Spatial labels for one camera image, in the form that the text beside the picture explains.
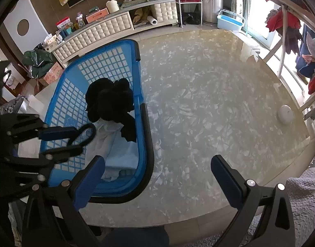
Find white tufted cabinet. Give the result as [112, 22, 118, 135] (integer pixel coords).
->
[52, 0, 179, 69]

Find white round device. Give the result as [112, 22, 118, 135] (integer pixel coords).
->
[277, 105, 295, 125]

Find blue plastic laundry basket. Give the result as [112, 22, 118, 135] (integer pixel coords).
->
[40, 39, 155, 204]

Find tissue box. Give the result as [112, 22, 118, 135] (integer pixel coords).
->
[43, 35, 57, 47]

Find black elastic band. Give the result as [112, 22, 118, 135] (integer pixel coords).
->
[67, 123, 97, 148]

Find black plush cloth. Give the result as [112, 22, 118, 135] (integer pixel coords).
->
[85, 77, 137, 143]

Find grey textured cloth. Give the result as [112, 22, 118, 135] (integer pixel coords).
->
[285, 167, 315, 247]

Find green plastic bag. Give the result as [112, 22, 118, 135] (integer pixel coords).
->
[22, 49, 55, 79]

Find red and white packet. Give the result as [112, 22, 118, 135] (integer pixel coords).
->
[56, 16, 73, 30]

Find white clothes drying rack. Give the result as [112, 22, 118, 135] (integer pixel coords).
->
[242, 0, 315, 121]

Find orange printed cardboard box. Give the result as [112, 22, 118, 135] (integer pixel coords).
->
[43, 62, 65, 85]

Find red hanging cloth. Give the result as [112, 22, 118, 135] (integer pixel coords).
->
[266, 8, 302, 33]

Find white cylinder roll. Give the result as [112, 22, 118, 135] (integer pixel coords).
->
[106, 0, 120, 13]

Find pink box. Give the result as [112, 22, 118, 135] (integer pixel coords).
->
[85, 8, 108, 23]

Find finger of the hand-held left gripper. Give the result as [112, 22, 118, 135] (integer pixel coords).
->
[4, 143, 84, 191]
[0, 113, 80, 145]

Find grey cylindrical column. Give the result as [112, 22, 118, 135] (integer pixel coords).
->
[202, 0, 225, 24]

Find brown paper bag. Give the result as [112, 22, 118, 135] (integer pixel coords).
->
[133, 8, 150, 23]

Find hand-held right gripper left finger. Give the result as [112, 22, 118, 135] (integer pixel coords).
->
[21, 155, 106, 247]

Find white fluffy cloth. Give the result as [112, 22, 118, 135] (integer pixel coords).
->
[92, 120, 125, 160]

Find hanging mixed clothes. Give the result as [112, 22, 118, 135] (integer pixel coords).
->
[294, 26, 315, 96]

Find black bag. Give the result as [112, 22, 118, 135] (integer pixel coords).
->
[183, 13, 202, 25]

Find patterned curtain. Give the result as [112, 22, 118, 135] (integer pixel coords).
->
[231, 0, 247, 31]

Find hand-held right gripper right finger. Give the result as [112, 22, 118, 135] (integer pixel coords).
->
[210, 155, 295, 247]

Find white metal shelf rack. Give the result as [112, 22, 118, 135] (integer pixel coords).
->
[166, 0, 203, 28]

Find blue and white plastic bin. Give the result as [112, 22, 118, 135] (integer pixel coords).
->
[217, 9, 245, 30]

